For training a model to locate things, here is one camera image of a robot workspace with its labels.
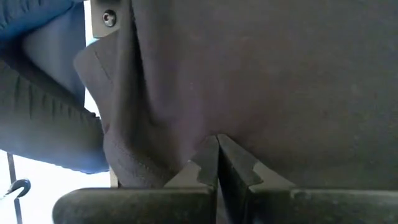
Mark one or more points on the blue-grey garment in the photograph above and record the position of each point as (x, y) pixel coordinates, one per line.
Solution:
(40, 118)

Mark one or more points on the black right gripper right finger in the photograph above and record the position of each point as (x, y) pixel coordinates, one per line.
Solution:
(311, 208)

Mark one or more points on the black knit garment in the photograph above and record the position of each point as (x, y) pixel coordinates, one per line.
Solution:
(280, 77)

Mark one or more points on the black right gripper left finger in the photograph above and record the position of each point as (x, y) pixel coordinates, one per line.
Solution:
(133, 207)

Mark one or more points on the grey metal corner bracket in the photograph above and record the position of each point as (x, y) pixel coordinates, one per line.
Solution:
(99, 28)

